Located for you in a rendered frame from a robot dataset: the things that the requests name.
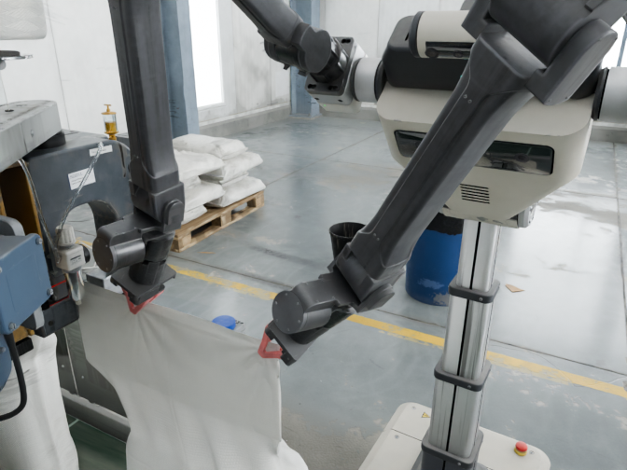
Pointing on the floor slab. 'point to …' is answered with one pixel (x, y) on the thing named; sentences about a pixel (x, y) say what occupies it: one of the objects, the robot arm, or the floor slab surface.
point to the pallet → (221, 218)
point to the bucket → (343, 231)
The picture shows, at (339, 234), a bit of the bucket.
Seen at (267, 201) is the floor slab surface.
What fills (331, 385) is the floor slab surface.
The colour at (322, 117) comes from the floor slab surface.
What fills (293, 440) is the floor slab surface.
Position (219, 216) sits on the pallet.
